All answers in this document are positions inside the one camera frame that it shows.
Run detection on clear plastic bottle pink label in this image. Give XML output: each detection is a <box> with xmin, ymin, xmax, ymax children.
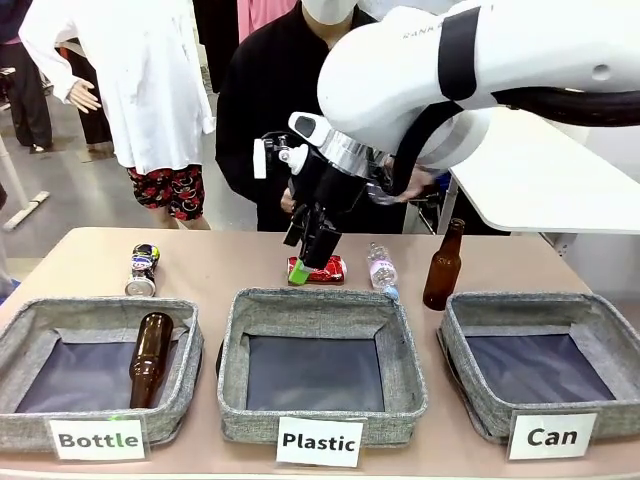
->
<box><xmin>368</xmin><ymin>242</ymin><xmax>400</xmax><ymax>300</ymax></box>

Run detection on brown glass bottle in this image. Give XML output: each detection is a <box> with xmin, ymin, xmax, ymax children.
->
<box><xmin>128</xmin><ymin>312</ymin><xmax>174</xmax><ymax>410</ymax></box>
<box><xmin>422</xmin><ymin>218</ymin><xmax>467</xmax><ymax>312</ymax></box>

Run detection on dark hanging garment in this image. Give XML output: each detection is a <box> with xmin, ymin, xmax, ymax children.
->
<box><xmin>192</xmin><ymin>0</ymin><xmax>241</xmax><ymax>95</ymax></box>

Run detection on dark hanging trousers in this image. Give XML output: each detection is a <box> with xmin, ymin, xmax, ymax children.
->
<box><xmin>63</xmin><ymin>47</ymin><xmax>114</xmax><ymax>147</ymax></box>

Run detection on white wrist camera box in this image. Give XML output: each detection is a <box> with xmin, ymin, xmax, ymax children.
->
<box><xmin>253</xmin><ymin>131</ymin><xmax>305</xmax><ymax>180</ymax></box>

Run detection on white side table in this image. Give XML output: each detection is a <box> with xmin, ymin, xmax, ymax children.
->
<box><xmin>448</xmin><ymin>117</ymin><xmax>640</xmax><ymax>235</ymax></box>

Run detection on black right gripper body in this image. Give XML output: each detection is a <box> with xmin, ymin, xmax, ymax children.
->
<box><xmin>285</xmin><ymin>145</ymin><xmax>370</xmax><ymax>231</ymax></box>

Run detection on person's left hand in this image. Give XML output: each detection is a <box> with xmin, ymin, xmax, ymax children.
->
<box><xmin>399</xmin><ymin>165</ymin><xmax>443</xmax><ymax>202</ymax></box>

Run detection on pink hanging garment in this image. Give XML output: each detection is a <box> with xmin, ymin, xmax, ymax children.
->
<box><xmin>237</xmin><ymin>0</ymin><xmax>301</xmax><ymax>45</ymax></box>

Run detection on skin coloured mannequin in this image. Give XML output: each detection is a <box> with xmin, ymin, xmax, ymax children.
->
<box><xmin>68</xmin><ymin>78</ymin><xmax>212</xmax><ymax>231</ymax></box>

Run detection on grey fabric Can basket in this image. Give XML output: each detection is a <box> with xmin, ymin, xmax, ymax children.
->
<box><xmin>437</xmin><ymin>292</ymin><xmax>640</xmax><ymax>446</ymax></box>

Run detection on grey fabric Bottle basket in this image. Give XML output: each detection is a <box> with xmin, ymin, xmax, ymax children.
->
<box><xmin>0</xmin><ymin>297</ymin><xmax>205</xmax><ymax>454</ymax></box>

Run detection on person in black clothes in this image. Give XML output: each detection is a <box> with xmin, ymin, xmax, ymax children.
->
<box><xmin>214</xmin><ymin>0</ymin><xmax>451</xmax><ymax>234</ymax></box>

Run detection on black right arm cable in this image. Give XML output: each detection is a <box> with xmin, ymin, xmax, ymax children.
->
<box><xmin>387</xmin><ymin>85</ymin><xmax>640</xmax><ymax>197</ymax></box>

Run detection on white desk leg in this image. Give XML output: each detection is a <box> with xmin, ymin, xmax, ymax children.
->
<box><xmin>0</xmin><ymin>134</ymin><xmax>51</xmax><ymax>232</ymax></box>

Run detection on white Can label card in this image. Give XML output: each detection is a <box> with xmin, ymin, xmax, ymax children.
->
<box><xmin>507</xmin><ymin>410</ymin><xmax>600</xmax><ymax>461</ymax></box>

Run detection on grey fabric Plastic basket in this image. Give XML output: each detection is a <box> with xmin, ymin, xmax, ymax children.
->
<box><xmin>216</xmin><ymin>287</ymin><xmax>429</xmax><ymax>449</ymax></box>

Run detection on background person in dark clothes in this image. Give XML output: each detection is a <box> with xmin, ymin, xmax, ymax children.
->
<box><xmin>0</xmin><ymin>0</ymin><xmax>54</xmax><ymax>154</ymax></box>

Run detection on white Plastic label card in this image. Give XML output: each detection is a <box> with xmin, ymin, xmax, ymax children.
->
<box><xmin>275</xmin><ymin>415</ymin><xmax>365</xmax><ymax>469</ymax></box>

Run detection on white face mask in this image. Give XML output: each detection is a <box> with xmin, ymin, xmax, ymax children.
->
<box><xmin>299</xmin><ymin>0</ymin><xmax>359</xmax><ymax>25</ymax></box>

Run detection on red floral shorts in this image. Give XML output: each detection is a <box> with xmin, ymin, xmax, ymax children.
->
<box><xmin>126</xmin><ymin>163</ymin><xmax>206</xmax><ymax>222</ymax></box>

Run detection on dark printed drink can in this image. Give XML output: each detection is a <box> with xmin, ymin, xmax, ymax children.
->
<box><xmin>124</xmin><ymin>243</ymin><xmax>162</xmax><ymax>297</ymax></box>

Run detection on white Bottle label card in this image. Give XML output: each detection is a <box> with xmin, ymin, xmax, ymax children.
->
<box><xmin>47</xmin><ymin>415</ymin><xmax>152</xmax><ymax>462</ymax></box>

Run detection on crushed red can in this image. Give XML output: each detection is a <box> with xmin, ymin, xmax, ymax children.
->
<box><xmin>286</xmin><ymin>254</ymin><xmax>347</xmax><ymax>287</ymax></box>

